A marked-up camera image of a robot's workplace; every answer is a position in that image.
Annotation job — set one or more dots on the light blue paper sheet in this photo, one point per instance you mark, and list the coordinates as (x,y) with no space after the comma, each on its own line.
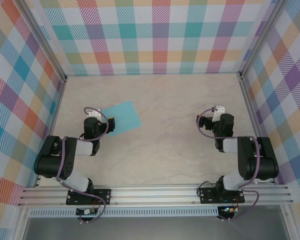
(125,117)

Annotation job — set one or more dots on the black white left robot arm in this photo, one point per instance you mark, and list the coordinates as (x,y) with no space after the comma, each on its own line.
(52,162)

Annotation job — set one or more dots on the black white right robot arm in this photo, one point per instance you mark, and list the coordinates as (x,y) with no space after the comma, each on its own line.
(262,162)

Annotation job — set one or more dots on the small circuit board green light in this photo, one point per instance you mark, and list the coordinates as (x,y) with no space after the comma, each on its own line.
(228,209)

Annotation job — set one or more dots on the small black circuit board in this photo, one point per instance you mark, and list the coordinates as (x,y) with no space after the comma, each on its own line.
(86,212)

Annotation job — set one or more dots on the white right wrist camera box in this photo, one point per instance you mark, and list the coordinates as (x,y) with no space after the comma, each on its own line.
(218,111)

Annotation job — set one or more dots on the aluminium side rail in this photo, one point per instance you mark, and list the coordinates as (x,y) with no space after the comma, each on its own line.
(52,125)
(252,112)

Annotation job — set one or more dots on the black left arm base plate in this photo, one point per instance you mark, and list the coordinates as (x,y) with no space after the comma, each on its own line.
(105,196)

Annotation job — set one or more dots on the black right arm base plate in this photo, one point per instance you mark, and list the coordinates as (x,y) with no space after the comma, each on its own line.
(206,196)

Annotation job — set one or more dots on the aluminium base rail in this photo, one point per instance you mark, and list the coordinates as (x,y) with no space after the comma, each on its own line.
(152,193)

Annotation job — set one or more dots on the aluminium corner post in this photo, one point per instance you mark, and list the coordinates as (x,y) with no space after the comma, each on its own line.
(43,37)
(261,37)

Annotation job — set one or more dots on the aluminium frame leg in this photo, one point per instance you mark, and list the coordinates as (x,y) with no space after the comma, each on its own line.
(20,225)
(288,225)

